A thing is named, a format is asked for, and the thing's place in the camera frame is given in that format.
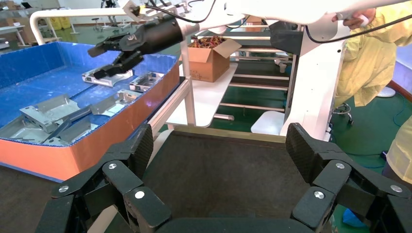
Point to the white rounded base plate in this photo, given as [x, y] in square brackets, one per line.
[268, 123]

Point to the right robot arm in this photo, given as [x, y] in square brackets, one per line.
[273, 9]

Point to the person's bare hand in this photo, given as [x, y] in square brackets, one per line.
[367, 13]

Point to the white robot torso column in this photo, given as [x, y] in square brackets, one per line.
[315, 80]

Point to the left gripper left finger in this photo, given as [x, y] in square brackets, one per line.
[119, 173]

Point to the yellow bins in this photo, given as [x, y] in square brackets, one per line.
[59, 22]

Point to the blue corrugated plastic box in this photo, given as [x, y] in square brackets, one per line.
[38, 80]

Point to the white handheld controller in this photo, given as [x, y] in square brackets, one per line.
[339, 15]

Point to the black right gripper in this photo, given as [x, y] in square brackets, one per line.
[157, 35]

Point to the white pipe frame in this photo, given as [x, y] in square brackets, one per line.
[64, 13]

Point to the aluminium conveyor frame rail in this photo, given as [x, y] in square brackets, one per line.
[188, 96]

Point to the stamped metal bracket part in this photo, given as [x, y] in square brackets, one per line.
[16, 133]
[145, 83]
[109, 80]
[109, 104]
[48, 112]
[74, 132]

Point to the white side table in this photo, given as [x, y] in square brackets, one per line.
[206, 96]

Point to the black tray container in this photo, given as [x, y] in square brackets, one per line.
[219, 173]

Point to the person in yellow coat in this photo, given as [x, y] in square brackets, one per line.
[370, 70]
[402, 151]

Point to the open cardboard box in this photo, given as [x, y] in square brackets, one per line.
[206, 64]

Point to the blue object on floor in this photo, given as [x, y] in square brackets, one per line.
[352, 218]

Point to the white round floor base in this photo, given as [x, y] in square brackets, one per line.
[386, 92]

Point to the metal shelf rack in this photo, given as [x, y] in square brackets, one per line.
[257, 77]

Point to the chrome stool base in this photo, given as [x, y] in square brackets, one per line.
[342, 109]

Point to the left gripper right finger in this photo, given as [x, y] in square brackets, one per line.
[334, 173]

